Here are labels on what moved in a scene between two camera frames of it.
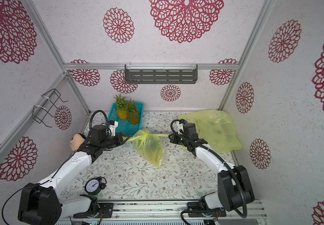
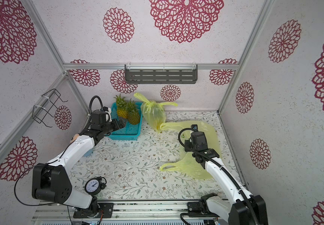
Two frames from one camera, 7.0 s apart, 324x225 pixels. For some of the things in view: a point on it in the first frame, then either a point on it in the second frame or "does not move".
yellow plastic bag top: (150, 146) → (154, 113)
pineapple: (133, 113) does not move
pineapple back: (122, 107) does not move
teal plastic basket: (124, 126) does not move
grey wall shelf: (161, 73) does not move
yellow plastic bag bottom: (215, 127) → (187, 167)
